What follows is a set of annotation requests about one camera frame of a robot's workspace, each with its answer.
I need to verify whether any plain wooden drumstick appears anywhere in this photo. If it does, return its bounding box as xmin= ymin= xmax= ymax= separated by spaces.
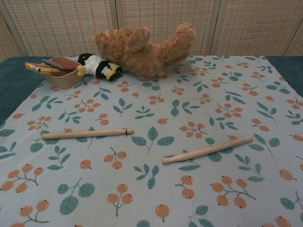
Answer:
xmin=162 ymin=134 xmax=254 ymax=165

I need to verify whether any wooden drumstick with black band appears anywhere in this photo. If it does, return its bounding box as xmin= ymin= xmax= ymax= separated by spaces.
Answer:
xmin=41 ymin=128 xmax=134 ymax=140

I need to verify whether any floral print tablecloth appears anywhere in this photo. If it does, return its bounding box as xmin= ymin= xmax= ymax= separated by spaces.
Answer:
xmin=0 ymin=55 xmax=303 ymax=227

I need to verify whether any brown teddy bear plush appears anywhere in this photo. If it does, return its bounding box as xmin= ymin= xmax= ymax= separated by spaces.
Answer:
xmin=91 ymin=22 xmax=197 ymax=82

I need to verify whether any black and white penguin plush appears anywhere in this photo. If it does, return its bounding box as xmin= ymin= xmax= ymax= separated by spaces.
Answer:
xmin=77 ymin=53 xmax=123 ymax=82

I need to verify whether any woven folding screen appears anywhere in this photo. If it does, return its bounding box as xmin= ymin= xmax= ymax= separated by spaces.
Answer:
xmin=0 ymin=0 xmax=303 ymax=61

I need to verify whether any beige plastic bowl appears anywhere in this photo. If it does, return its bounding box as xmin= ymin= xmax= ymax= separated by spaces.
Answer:
xmin=41 ymin=56 xmax=84 ymax=90

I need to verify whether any red flat card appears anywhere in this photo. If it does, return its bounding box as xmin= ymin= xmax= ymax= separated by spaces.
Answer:
xmin=54 ymin=59 xmax=79 ymax=71

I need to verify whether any dark grey flat card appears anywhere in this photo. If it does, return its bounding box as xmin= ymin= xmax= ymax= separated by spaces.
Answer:
xmin=41 ymin=59 xmax=64 ymax=70

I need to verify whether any yellow snack stick packet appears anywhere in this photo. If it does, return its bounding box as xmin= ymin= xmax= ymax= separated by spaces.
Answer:
xmin=25 ymin=61 xmax=61 ymax=74

